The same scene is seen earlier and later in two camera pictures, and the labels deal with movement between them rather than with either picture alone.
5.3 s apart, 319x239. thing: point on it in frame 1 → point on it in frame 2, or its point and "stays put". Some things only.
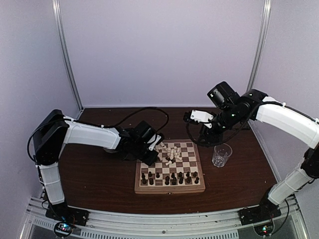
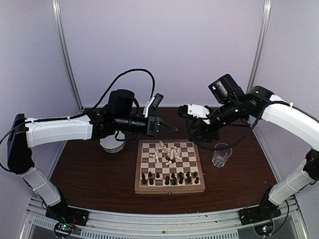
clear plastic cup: (221, 154) stays put
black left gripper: (150, 160) → (153, 123)
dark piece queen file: (167, 180) stays put
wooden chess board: (176, 170) stays put
